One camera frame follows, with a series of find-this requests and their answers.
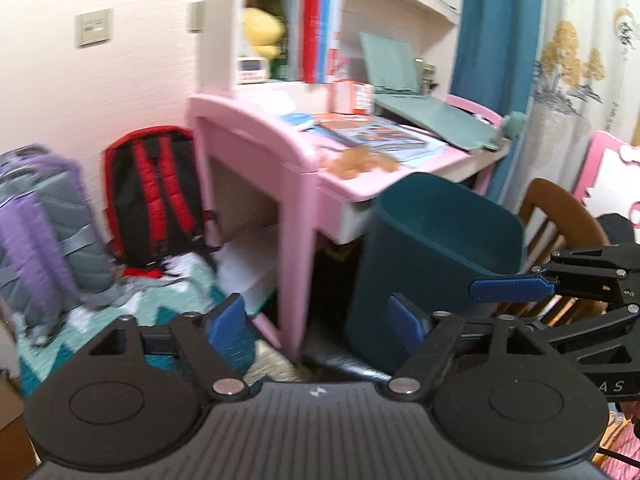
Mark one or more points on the white paper stack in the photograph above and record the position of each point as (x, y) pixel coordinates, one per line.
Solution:
(250, 265)

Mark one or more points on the pink desk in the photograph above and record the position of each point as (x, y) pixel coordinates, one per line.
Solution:
(280, 160)

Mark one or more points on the red black backpack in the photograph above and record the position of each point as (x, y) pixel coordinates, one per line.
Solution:
(155, 200)

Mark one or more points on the beige wall plate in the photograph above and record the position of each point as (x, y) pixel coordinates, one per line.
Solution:
(196, 16)

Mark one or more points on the teal trash bin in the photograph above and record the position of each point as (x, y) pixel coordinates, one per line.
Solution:
(440, 240)

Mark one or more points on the orange white box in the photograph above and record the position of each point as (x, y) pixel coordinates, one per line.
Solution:
(350, 96)

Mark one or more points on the white digital clock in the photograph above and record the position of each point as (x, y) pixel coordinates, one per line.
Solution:
(251, 69)

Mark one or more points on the teal zigzag quilt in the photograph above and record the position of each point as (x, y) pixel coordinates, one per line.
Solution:
(165, 305)

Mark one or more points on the purple grey backpack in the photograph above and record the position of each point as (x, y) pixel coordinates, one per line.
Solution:
(45, 240)

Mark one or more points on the beige wall switch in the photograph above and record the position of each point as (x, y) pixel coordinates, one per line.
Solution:
(94, 27)

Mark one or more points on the black seat wooden chair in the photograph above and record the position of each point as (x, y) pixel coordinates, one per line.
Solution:
(555, 220)

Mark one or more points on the sage green laptop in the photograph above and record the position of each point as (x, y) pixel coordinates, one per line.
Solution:
(415, 90)

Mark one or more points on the pink striped clothing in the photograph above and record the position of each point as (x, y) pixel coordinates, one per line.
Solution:
(625, 450)

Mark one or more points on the yellow plush toy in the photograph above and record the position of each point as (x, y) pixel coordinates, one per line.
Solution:
(262, 30)

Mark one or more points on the blue curtain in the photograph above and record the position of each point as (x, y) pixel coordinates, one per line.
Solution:
(495, 60)

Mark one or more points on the row of upright books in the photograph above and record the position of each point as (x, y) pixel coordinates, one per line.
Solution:
(312, 30)

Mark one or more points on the white printed curtain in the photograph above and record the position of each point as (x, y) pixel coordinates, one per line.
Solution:
(585, 60)

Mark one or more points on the white desk hutch shelf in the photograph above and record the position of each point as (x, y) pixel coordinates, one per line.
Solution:
(360, 5)

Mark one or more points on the brown gingerbread figure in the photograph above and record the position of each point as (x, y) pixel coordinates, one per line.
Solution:
(357, 162)

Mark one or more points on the pile of colourful magazines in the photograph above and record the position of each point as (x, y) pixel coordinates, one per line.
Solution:
(380, 135)

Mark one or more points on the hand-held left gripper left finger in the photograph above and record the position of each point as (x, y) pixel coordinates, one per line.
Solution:
(227, 330)

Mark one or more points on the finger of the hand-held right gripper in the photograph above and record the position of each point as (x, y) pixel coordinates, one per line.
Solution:
(512, 290)
(600, 332)

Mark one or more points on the brown cardboard box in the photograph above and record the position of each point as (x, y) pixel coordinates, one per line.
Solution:
(15, 425)

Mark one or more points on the dark cloth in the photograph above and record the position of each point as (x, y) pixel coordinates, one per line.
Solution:
(616, 230)

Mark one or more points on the pink cat board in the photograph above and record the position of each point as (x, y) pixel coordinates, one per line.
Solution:
(612, 175)

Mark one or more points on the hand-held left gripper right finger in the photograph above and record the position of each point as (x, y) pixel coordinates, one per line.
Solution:
(406, 322)

